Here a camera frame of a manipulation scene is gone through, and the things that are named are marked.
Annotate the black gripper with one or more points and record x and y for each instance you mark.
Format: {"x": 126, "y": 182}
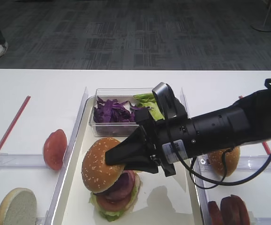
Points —
{"x": 143, "y": 142}

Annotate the sesame bun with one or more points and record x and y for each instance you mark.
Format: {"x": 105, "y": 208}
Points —
{"x": 97, "y": 176}
{"x": 231, "y": 159}

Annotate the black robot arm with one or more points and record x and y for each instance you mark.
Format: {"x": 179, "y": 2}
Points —
{"x": 161, "y": 143}

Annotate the green lettuce in box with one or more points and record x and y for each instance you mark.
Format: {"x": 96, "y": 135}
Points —
{"x": 147, "y": 100}

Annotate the tomato slice upright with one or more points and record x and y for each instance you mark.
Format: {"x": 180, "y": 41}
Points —
{"x": 54, "y": 149}

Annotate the dark red meat slice front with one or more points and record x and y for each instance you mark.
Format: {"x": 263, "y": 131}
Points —
{"x": 215, "y": 214}

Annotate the dark red meat slice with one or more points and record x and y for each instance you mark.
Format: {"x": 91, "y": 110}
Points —
{"x": 234, "y": 211}
{"x": 215, "y": 214}

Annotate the dark red meat slice middle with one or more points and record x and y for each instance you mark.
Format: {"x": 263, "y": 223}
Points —
{"x": 234, "y": 211}

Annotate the cream metal tray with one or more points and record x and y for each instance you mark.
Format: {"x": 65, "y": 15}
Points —
{"x": 161, "y": 200}

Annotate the clear plastic salad box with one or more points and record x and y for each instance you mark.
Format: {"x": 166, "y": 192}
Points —
{"x": 122, "y": 95}

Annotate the shredded purple cabbage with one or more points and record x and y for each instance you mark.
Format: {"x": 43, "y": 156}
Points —
{"x": 112, "y": 111}

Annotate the stacked burger fillings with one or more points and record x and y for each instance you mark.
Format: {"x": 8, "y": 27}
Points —
{"x": 117, "y": 199}

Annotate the clear holder upper right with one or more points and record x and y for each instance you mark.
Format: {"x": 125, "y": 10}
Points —
{"x": 246, "y": 163}

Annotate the clear holder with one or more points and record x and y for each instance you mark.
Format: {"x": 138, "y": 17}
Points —
{"x": 22, "y": 161}
{"x": 258, "y": 220}
{"x": 246, "y": 163}

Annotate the left red strip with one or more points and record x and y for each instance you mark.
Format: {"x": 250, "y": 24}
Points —
{"x": 13, "y": 122}

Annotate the clear holder lower right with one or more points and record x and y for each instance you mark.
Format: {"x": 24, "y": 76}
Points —
{"x": 258, "y": 220}

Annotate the bun bottom upright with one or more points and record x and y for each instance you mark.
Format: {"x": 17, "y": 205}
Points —
{"x": 19, "y": 207}

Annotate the clear holder upper left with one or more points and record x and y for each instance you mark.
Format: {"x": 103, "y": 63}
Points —
{"x": 22, "y": 161}

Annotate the stanchion base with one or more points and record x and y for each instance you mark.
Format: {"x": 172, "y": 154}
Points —
{"x": 264, "y": 26}

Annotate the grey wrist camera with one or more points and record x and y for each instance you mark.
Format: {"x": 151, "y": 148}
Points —
{"x": 165, "y": 99}

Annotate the left long clear rail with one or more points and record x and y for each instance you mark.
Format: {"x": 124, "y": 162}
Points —
{"x": 66, "y": 160}

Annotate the long clear rail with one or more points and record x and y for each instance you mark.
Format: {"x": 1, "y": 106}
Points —
{"x": 66, "y": 160}
{"x": 200, "y": 198}

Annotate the right long clear rail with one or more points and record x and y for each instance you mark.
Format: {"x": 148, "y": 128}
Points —
{"x": 200, "y": 198}

